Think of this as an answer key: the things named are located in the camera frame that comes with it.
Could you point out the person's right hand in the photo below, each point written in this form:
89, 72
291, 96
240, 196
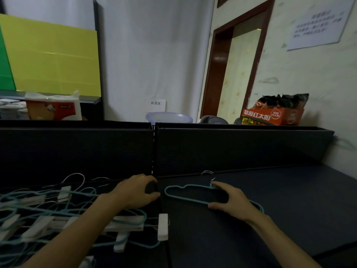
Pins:
237, 205

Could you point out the person's left hand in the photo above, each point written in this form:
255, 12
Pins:
134, 192

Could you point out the pile of mixed hangers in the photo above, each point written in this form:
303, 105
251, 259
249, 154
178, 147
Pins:
162, 226

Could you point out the person's left forearm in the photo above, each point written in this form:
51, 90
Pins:
72, 242

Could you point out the person's right forearm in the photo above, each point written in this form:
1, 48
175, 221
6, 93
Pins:
281, 245

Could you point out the black table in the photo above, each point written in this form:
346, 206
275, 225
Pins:
279, 192

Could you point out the black back panel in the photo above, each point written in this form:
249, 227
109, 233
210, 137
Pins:
223, 147

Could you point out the lavender plastic basin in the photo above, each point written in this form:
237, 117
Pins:
167, 117

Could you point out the grey round container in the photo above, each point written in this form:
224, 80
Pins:
213, 120

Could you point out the small white label sign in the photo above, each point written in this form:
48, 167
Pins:
155, 106

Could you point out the orange snack carton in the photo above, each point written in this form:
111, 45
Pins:
267, 117

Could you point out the red tissue pack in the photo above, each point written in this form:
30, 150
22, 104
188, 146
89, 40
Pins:
53, 110

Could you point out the row of white small boxes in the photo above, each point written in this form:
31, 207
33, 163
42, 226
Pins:
11, 108

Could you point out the grey wall shelf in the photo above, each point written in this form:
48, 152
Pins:
89, 99

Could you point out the brown door frame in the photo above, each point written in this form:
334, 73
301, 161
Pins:
220, 66

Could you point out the yellow wall panel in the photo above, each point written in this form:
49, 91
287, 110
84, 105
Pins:
50, 53

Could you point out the green wall panel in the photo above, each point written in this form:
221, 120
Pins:
5, 75

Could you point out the white wall notice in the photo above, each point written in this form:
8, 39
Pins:
318, 27

